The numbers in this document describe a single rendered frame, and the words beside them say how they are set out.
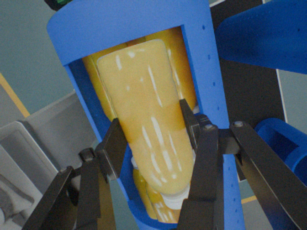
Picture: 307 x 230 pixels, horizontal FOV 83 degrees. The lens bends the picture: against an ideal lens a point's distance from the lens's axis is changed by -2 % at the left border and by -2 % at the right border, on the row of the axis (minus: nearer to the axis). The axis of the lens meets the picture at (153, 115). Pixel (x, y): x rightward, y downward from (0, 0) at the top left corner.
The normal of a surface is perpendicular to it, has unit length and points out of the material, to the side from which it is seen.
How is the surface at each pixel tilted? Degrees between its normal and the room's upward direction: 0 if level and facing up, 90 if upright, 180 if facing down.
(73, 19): 22
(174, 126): 42
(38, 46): 0
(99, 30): 11
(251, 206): 0
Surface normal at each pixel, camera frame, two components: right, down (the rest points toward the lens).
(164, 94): 0.54, 0.14
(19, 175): 0.00, 0.36
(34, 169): 0.92, -0.37
